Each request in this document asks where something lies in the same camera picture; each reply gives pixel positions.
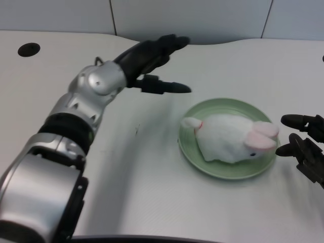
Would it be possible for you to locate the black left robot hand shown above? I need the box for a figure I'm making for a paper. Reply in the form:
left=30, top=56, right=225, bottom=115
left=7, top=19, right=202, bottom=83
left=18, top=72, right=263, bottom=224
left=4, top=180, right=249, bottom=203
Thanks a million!
left=113, top=34, right=192, bottom=95

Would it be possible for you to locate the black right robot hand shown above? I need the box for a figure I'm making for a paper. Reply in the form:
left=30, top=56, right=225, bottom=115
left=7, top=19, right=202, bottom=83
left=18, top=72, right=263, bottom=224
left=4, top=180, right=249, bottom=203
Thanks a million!
left=275, top=114, right=324, bottom=188

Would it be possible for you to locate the white plush rabbit doll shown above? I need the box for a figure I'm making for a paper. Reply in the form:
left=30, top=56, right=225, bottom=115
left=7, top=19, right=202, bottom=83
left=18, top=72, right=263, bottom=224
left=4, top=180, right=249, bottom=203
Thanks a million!
left=180, top=113, right=280, bottom=163

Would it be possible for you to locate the green round plate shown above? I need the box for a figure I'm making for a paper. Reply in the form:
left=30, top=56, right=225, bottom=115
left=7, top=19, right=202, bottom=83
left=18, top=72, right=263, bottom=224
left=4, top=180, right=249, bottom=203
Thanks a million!
left=177, top=98, right=278, bottom=180

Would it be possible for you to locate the black cable grommet hole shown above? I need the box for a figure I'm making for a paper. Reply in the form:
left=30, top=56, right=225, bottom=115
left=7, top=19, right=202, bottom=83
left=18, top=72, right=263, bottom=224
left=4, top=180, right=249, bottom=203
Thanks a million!
left=17, top=43, right=41, bottom=58

